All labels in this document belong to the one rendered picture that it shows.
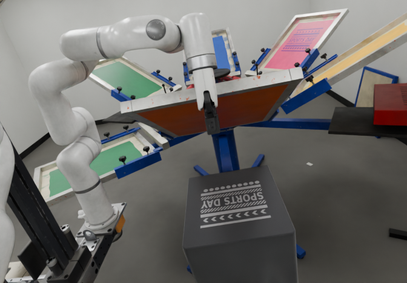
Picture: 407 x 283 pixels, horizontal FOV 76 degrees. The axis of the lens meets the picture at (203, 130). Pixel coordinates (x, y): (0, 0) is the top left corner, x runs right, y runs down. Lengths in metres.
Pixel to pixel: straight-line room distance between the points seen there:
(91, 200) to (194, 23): 0.69
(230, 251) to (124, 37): 0.86
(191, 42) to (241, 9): 4.79
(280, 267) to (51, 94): 1.06
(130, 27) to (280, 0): 5.01
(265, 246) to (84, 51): 0.92
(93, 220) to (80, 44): 0.62
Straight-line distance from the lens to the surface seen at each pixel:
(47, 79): 0.83
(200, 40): 0.66
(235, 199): 1.28
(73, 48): 0.78
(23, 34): 6.45
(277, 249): 1.16
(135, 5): 5.53
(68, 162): 0.94
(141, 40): 0.65
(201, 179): 1.45
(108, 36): 0.73
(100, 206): 1.04
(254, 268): 1.23
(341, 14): 2.75
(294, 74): 0.86
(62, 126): 0.91
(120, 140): 2.24
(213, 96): 0.63
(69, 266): 0.95
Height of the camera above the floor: 1.76
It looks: 24 degrees down
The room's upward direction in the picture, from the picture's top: 12 degrees counter-clockwise
